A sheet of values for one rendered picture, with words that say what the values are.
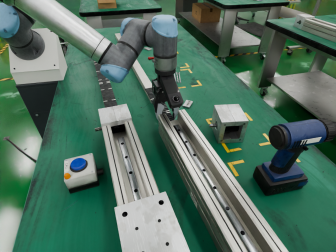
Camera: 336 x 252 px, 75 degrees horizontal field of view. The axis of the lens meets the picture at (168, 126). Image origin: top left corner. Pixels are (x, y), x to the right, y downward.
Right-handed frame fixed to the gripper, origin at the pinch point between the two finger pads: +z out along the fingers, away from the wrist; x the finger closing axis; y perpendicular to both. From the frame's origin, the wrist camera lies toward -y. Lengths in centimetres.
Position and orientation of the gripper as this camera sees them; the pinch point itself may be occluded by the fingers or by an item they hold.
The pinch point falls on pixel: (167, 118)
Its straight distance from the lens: 83.3
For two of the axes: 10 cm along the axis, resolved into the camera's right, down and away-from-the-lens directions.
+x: -9.4, 2.2, -2.6
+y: -3.4, -6.0, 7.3
